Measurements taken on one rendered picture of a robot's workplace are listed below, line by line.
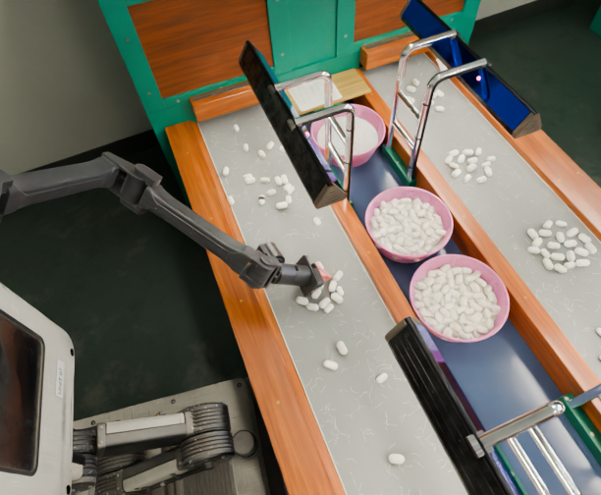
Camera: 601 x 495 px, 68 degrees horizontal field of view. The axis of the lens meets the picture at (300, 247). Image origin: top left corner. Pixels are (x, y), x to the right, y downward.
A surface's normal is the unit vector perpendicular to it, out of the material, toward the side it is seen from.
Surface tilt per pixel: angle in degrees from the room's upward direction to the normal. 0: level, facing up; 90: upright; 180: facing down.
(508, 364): 0
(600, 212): 0
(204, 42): 90
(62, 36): 90
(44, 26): 90
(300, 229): 0
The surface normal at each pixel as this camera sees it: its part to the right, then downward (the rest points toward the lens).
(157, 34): 0.37, 0.77
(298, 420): -0.05, -0.53
